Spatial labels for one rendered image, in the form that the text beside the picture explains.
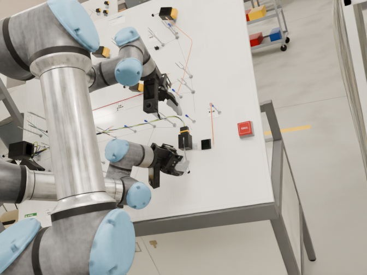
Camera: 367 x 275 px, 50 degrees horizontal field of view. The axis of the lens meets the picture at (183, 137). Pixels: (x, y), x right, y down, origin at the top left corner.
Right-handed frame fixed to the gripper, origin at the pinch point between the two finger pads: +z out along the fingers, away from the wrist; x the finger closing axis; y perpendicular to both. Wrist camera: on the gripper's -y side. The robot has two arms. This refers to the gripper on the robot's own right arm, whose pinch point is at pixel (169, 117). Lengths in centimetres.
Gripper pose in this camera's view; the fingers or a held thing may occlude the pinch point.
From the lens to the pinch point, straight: 142.2
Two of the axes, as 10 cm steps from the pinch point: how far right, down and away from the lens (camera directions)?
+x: -9.2, 1.5, 3.7
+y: 1.4, -7.5, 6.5
